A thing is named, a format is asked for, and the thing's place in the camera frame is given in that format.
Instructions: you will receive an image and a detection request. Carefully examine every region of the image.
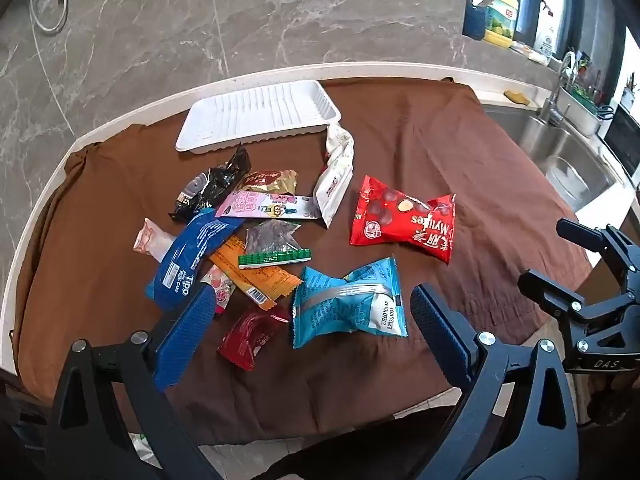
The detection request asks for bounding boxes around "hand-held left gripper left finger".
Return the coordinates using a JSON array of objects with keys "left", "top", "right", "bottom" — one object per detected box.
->
[{"left": 45, "top": 284, "right": 221, "bottom": 480}]

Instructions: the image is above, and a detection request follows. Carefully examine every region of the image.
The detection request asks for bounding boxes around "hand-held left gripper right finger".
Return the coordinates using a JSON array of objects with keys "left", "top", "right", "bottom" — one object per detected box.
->
[{"left": 409, "top": 282, "right": 583, "bottom": 480}]

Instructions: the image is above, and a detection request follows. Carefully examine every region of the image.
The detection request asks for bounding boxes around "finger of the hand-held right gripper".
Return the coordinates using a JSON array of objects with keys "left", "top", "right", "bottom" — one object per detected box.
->
[
  {"left": 517, "top": 269, "right": 640, "bottom": 346},
  {"left": 556, "top": 217, "right": 640, "bottom": 305}
]

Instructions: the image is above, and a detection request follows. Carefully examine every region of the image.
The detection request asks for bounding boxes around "small pink candy packet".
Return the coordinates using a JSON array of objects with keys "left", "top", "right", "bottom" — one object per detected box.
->
[{"left": 200, "top": 265, "right": 238, "bottom": 317}]

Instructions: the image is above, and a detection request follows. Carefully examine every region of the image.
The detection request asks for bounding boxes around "small red snack packet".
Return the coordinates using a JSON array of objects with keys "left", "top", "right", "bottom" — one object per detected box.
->
[{"left": 216, "top": 305, "right": 291, "bottom": 372}]

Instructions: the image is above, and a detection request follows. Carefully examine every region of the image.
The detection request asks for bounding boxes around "dark blue snack packet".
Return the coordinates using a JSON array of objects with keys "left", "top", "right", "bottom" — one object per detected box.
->
[{"left": 145, "top": 208, "right": 246, "bottom": 313}]

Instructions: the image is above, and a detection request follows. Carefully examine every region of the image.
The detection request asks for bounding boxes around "orange snack packet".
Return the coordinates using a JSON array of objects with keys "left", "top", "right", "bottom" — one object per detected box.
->
[{"left": 207, "top": 237, "right": 303, "bottom": 311}]

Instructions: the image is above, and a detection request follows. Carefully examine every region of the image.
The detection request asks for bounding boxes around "pale pink clear snack packet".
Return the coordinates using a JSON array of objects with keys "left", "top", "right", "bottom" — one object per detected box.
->
[{"left": 132, "top": 217, "right": 176, "bottom": 263}]

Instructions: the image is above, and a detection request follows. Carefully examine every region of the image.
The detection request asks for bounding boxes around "light blue snack packet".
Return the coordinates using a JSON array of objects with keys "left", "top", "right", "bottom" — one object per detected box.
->
[{"left": 291, "top": 256, "right": 410, "bottom": 350}]

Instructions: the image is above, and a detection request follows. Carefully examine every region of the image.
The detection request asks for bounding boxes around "large red snack packet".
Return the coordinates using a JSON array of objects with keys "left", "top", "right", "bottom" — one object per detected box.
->
[{"left": 349, "top": 175, "right": 458, "bottom": 266}]

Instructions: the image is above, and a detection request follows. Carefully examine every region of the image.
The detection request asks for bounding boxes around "clear green-edged snack packet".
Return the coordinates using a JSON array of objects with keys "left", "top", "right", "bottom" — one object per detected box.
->
[{"left": 238, "top": 219, "right": 313, "bottom": 271}]

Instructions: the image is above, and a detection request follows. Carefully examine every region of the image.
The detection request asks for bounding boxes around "long pink snack packet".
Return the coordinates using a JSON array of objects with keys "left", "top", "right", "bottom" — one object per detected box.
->
[{"left": 215, "top": 191, "right": 321, "bottom": 222}]

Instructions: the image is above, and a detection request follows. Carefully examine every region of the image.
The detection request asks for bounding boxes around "black snack packet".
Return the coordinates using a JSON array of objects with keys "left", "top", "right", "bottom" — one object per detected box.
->
[{"left": 167, "top": 146, "right": 252, "bottom": 222}]

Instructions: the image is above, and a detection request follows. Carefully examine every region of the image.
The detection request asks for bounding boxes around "gold snack packet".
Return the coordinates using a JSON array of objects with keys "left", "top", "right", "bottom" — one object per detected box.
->
[{"left": 239, "top": 169, "right": 299, "bottom": 196}]

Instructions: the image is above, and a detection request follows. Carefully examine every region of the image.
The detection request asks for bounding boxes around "white snack packet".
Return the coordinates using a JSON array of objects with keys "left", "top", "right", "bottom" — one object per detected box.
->
[{"left": 312, "top": 122, "right": 357, "bottom": 229}]

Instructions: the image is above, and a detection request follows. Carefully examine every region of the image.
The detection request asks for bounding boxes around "white plastic tray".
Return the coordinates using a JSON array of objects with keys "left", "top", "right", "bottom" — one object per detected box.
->
[{"left": 175, "top": 79, "right": 343, "bottom": 156}]

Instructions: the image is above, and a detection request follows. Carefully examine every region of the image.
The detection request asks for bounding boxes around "steel sink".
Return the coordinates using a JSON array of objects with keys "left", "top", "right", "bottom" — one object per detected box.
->
[{"left": 482, "top": 105, "right": 618, "bottom": 213}]

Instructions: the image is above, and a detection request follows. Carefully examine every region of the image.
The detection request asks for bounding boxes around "white sink caddy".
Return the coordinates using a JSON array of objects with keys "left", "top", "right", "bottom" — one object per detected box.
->
[{"left": 562, "top": 72, "right": 618, "bottom": 137}]

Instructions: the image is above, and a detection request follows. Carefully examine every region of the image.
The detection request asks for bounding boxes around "steel faucet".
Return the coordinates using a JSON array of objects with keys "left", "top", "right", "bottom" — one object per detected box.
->
[{"left": 542, "top": 51, "right": 578, "bottom": 126}]

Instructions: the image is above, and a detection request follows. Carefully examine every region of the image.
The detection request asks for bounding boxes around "brown cloth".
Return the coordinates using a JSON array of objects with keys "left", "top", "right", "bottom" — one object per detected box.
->
[{"left": 12, "top": 77, "right": 593, "bottom": 448}]

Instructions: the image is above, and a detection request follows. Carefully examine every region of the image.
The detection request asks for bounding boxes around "white folded cloth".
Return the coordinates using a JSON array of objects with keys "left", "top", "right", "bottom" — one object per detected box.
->
[{"left": 510, "top": 42, "right": 551, "bottom": 66}]

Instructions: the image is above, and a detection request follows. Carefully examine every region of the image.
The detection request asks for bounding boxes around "white spray bottle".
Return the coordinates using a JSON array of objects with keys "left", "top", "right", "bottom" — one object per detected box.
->
[{"left": 532, "top": 2, "right": 558, "bottom": 56}]

